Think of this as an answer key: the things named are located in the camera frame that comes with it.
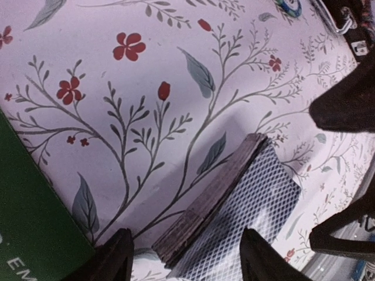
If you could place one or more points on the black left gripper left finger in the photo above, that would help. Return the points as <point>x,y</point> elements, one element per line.
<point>112,261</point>

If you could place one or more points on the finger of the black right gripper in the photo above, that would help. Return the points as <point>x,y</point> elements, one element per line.
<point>349,105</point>
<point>322,241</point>

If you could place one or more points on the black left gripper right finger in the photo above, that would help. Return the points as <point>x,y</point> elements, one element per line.
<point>261,262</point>

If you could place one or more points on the black poker chip case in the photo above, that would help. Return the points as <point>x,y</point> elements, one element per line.
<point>344,18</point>

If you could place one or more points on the blue patterned card deck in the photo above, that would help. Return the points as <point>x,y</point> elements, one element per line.
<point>253,190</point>

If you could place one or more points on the round green poker mat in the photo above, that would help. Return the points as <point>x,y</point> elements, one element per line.
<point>39,238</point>

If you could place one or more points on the poker chip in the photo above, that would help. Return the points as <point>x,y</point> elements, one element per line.
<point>293,8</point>

